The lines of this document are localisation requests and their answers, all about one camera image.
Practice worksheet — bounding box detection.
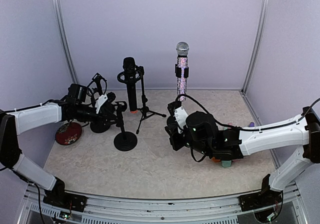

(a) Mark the orange mic round stand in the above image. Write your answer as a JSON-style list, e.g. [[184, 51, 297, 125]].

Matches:
[[113, 110, 138, 152]]

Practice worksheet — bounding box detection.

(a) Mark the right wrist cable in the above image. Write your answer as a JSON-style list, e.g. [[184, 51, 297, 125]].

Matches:
[[174, 94, 251, 132]]

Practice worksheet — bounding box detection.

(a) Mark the black microphone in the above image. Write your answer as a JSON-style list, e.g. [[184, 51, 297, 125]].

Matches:
[[123, 57, 138, 113]]

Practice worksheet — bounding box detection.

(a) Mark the aluminium front rail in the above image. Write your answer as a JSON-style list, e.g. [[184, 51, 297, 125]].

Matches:
[[17, 186, 311, 224]]

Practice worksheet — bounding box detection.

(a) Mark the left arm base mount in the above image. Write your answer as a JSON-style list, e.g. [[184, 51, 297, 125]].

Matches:
[[43, 192, 87, 213]]

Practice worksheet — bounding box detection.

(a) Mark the red embroidered round cushion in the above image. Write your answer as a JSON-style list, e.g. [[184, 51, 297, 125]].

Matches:
[[55, 122, 82, 146]]

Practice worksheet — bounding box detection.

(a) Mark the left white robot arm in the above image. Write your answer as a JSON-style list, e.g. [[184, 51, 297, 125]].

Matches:
[[0, 83, 128, 207]]

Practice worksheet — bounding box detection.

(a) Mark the teal microphone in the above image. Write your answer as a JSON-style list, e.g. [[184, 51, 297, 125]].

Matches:
[[221, 160, 232, 168]]

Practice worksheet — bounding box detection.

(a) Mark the black tripod mic stand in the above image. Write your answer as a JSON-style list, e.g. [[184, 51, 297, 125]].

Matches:
[[116, 65, 167, 135]]

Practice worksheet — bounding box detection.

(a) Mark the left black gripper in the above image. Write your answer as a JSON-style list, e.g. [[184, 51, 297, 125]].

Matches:
[[75, 103, 119, 130]]

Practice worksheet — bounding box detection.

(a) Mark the teal mic round stand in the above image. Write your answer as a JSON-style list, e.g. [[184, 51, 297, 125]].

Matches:
[[90, 121, 111, 134]]

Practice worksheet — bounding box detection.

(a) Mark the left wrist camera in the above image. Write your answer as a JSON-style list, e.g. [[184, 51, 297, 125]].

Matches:
[[95, 92, 116, 114]]

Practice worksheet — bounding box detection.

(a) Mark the orange microphone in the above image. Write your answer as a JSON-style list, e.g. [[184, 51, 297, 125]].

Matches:
[[211, 157, 221, 163]]

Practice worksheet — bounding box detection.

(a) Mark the wrist cable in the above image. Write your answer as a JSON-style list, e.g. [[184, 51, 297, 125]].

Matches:
[[84, 80, 107, 102], [174, 94, 251, 132]]

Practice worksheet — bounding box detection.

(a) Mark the pink microphone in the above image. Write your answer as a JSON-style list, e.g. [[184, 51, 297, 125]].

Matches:
[[228, 122, 241, 163]]

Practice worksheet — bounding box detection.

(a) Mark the purple mic round stand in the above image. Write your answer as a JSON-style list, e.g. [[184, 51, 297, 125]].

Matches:
[[92, 73, 107, 96]]

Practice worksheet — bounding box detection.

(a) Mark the glitter silver microphone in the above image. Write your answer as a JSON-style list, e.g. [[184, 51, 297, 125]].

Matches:
[[175, 41, 190, 102]]

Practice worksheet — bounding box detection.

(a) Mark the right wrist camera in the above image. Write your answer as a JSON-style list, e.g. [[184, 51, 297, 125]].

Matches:
[[167, 100, 188, 133]]

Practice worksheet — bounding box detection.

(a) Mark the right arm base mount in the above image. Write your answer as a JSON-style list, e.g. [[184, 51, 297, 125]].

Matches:
[[238, 192, 283, 212]]

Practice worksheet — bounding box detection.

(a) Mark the glitter mic round stand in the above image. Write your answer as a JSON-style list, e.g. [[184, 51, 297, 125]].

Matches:
[[166, 63, 189, 126]]

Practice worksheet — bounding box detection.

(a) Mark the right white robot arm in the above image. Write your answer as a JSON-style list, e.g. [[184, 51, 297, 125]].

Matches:
[[165, 98, 320, 206]]

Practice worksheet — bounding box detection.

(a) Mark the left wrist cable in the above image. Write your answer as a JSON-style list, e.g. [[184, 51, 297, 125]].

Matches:
[[84, 80, 107, 102]]

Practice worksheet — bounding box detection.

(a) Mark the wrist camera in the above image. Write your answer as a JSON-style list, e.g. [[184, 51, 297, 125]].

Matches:
[[167, 100, 188, 133], [95, 92, 116, 114]]

